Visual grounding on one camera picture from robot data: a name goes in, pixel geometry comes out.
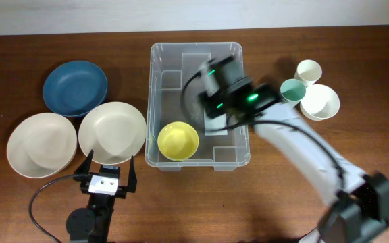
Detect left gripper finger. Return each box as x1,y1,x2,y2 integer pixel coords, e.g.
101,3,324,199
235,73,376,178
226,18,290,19
74,150,94,181
126,156,137,193

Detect yellow bowl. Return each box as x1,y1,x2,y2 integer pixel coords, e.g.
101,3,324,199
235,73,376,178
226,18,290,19
157,121,199,161

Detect mint green cup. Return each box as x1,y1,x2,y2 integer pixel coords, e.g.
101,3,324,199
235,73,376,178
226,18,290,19
280,79,306,107

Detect white bowl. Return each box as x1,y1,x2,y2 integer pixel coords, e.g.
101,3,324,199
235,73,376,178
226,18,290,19
300,84,340,121

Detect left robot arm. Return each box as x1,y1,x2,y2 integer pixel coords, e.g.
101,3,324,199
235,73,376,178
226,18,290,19
66,151,137,242

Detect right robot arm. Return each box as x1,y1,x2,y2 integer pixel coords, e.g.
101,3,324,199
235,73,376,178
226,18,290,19
195,55,389,243

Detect white label in bin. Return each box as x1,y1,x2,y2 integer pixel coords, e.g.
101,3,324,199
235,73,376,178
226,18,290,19
204,113,228,136

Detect beige plate near bin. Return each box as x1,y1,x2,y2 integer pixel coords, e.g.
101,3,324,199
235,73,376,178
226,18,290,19
78,102,147,165

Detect beige plate far left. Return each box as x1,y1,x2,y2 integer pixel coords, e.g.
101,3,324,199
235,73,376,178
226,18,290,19
6,113,78,178

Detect clear plastic storage bin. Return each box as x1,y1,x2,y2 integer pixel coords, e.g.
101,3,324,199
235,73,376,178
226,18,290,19
145,42,251,172

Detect dark blue plate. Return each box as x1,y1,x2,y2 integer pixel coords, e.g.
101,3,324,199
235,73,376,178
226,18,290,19
43,60,108,117

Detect white cup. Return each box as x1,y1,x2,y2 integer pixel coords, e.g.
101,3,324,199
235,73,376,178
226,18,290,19
294,59,323,87

